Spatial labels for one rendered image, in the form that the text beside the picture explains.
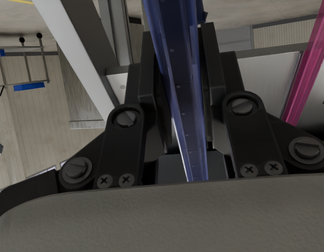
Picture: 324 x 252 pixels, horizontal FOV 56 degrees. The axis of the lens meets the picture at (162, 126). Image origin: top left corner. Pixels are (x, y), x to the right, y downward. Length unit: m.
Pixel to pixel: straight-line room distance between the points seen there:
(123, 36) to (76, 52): 0.27
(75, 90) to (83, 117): 0.53
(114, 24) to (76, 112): 5.65
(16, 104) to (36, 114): 0.74
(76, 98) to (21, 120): 4.01
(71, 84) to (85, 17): 5.87
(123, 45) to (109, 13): 0.06
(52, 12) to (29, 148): 9.84
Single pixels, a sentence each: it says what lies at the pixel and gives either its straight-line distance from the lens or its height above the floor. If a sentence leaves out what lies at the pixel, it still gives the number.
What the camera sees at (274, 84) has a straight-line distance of 0.33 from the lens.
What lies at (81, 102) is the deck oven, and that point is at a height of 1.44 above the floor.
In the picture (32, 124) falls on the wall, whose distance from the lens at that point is 10.13.
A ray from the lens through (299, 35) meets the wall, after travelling 10.44.
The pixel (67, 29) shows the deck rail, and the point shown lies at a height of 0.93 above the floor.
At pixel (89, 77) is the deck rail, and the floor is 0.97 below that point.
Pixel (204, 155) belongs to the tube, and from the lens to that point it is 0.16.
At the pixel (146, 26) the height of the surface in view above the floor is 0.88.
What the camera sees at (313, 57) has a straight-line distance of 0.30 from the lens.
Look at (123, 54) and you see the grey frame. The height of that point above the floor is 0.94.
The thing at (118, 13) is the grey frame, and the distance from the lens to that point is 0.54.
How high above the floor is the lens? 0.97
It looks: 11 degrees up
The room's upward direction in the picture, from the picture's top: 173 degrees clockwise
